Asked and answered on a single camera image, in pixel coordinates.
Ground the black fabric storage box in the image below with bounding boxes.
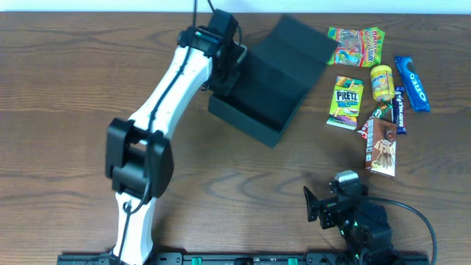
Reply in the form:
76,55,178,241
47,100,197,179
208,15,338,148

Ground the blue Oreo pack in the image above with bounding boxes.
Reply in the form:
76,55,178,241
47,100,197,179
394,56,431,113

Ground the green gummy worms bag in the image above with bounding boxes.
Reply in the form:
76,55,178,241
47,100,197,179
327,27,386,68

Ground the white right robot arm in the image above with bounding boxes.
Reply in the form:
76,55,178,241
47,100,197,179
303,179,404,265

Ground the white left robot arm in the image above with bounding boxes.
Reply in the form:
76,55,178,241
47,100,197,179
105,9,247,264

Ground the brown Pocky box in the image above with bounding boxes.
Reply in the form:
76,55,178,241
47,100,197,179
365,119,397,177

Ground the green Pretz box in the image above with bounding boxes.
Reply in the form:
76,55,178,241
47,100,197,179
326,75,364,130

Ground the red KitKat bar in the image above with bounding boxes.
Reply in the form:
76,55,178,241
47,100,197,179
357,102,392,140

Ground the purple Dairy Milk bar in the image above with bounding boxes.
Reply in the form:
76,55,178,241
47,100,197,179
392,86,406,135

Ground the yellow candy jar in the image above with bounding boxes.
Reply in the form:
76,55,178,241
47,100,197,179
370,65,394,102

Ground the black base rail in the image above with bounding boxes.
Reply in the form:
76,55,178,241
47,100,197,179
57,252,430,265

